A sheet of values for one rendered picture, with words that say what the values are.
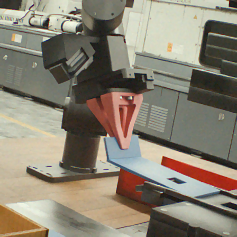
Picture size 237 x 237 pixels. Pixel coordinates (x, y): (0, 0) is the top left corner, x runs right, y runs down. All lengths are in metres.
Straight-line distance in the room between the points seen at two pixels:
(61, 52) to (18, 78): 7.69
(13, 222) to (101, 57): 0.29
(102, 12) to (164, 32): 5.84
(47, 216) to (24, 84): 7.56
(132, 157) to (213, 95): 0.23
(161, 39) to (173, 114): 0.87
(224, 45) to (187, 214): 0.19
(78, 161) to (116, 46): 0.30
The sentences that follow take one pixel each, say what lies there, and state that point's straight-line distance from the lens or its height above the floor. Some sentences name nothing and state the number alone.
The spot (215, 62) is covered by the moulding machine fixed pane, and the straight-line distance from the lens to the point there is 6.11.
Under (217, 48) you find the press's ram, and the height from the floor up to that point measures 1.17.
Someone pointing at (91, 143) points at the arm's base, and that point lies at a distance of 1.01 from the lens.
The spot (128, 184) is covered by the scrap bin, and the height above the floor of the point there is 0.92.
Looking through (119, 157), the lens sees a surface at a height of 1.00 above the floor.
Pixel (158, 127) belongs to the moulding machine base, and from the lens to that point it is 6.48.
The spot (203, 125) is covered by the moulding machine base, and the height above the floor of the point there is 0.36.
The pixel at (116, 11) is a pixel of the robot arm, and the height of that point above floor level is 1.19.
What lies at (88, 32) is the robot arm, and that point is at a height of 1.16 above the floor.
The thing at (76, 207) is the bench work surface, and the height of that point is 0.90.
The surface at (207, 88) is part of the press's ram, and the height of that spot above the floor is 1.12.
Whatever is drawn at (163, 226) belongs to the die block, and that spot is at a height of 0.97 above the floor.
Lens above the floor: 1.16
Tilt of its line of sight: 8 degrees down
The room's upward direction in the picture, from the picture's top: 10 degrees clockwise
